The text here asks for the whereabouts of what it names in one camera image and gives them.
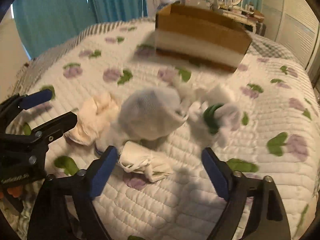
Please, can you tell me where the cream cloth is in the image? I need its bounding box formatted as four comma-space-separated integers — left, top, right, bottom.
118, 141, 174, 183

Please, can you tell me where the white plush with green ring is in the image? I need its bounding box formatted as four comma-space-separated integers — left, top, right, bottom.
172, 81, 241, 148

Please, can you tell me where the person's left hand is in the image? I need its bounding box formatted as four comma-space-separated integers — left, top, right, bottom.
0, 185, 23, 199

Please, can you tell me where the white rolled sock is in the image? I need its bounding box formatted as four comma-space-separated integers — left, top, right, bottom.
65, 92, 121, 146

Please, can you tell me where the teal curtain left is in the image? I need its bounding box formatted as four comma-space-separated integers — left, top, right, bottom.
12, 0, 95, 58

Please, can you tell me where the brown cardboard box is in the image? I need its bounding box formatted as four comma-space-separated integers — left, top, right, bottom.
155, 4, 252, 73

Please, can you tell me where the white louvered wardrobe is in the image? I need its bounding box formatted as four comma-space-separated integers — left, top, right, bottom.
261, 0, 319, 67

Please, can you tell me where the white dressing table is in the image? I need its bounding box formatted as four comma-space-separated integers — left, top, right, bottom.
219, 2, 266, 36

